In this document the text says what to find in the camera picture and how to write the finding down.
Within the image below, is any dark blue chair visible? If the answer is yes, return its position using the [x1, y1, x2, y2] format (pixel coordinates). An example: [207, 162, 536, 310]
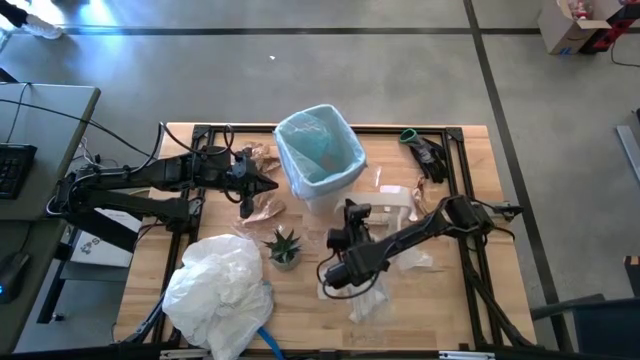
[529, 293, 640, 360]

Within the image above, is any red and black equipment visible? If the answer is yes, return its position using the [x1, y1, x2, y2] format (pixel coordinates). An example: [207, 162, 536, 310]
[579, 0, 640, 55]

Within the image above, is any torn white paper piece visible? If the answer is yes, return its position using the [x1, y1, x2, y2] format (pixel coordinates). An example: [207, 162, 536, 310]
[378, 184, 420, 223]

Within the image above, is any open cardboard box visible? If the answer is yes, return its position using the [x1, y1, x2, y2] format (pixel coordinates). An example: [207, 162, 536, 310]
[537, 0, 614, 56]

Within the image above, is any black desk cable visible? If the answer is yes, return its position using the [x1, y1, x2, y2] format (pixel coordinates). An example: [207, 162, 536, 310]
[0, 97, 166, 174]

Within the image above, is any black glove with green cuff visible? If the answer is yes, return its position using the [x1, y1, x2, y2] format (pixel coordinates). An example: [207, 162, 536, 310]
[398, 128, 451, 185]

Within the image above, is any crumpled tan clear wrapper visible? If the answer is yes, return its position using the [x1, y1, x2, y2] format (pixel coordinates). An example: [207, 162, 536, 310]
[411, 174, 437, 215]

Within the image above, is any person's leg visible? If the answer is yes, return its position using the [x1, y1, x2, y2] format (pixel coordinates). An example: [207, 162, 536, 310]
[0, 0, 32, 29]

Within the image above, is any blue bag strap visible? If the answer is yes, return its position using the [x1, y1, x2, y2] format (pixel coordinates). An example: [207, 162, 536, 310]
[255, 325, 287, 360]

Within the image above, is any white printed box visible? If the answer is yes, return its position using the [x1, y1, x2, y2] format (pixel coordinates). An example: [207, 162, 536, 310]
[69, 207, 144, 269]

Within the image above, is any person's shoe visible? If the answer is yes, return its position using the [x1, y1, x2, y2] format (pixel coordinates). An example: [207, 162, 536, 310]
[22, 13, 65, 41]

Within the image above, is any black keyboard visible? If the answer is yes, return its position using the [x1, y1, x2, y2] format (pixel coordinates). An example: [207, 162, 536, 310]
[0, 143, 39, 201]

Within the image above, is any large white plastic bag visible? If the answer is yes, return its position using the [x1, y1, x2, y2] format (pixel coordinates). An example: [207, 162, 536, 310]
[162, 233, 275, 360]

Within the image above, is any brown paper wrapper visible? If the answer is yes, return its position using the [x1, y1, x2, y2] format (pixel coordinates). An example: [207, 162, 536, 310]
[243, 141, 282, 174]

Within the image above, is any succulent in grey patterned pot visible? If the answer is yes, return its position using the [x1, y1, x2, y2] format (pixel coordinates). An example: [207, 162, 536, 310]
[263, 225, 304, 272]

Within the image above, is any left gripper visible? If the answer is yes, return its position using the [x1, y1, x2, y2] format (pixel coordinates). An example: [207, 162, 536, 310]
[225, 151, 280, 201]

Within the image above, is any brown paper sheet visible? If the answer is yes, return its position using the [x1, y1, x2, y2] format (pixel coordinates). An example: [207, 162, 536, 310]
[238, 193, 288, 226]

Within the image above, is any grey desk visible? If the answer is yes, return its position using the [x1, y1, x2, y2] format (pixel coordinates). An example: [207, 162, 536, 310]
[0, 218, 70, 352]
[0, 82, 102, 222]

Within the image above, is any black computer mouse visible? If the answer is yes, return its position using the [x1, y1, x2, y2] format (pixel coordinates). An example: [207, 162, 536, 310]
[0, 251, 32, 305]

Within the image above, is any blue plastic bin liner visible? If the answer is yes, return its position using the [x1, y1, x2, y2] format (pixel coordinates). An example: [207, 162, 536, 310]
[273, 103, 368, 201]

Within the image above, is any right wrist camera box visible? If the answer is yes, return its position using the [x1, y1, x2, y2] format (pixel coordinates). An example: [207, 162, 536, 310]
[344, 199, 374, 227]

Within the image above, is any black aluminium table frame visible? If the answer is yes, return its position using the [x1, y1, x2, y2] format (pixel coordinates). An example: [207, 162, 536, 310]
[113, 123, 539, 351]

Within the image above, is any clear plastic film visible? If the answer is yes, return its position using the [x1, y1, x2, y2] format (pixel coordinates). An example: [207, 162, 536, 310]
[230, 222, 266, 247]

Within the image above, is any grey metal bar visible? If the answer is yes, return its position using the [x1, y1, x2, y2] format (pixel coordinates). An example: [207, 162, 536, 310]
[615, 124, 640, 184]

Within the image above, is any white plastic trash bin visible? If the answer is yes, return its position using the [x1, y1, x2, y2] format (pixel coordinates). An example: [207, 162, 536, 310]
[302, 189, 354, 217]

